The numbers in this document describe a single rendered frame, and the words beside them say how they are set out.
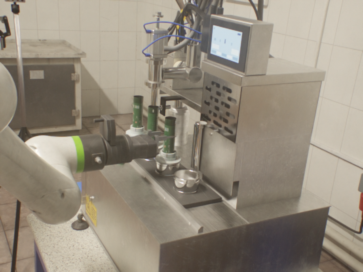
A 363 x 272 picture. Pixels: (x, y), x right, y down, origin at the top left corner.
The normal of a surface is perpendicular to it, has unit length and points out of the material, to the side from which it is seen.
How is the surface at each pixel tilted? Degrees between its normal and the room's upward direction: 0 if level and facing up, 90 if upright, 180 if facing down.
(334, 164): 90
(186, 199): 0
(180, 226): 0
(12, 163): 99
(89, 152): 64
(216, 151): 90
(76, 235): 0
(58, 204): 95
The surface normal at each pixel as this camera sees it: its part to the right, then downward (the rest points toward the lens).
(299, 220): 0.46, 0.34
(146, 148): 0.14, 0.36
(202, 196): 0.07, -0.94
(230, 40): -0.89, 0.11
